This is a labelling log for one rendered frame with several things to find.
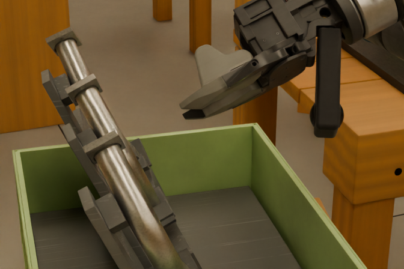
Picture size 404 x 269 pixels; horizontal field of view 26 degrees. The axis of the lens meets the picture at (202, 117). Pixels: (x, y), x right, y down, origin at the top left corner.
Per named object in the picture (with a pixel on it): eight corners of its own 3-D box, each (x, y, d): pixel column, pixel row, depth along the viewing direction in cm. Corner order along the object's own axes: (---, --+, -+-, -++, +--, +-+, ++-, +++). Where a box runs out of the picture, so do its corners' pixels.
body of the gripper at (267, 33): (229, 37, 101) (320, -11, 102) (266, 99, 99) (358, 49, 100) (226, 11, 94) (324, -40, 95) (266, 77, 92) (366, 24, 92)
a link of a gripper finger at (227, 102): (170, 87, 101) (238, 47, 100) (194, 131, 99) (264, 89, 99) (163, 81, 98) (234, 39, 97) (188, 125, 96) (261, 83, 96)
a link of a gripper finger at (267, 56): (217, 84, 95) (286, 52, 97) (225, 98, 94) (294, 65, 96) (221, 68, 90) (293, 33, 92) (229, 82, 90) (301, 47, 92)
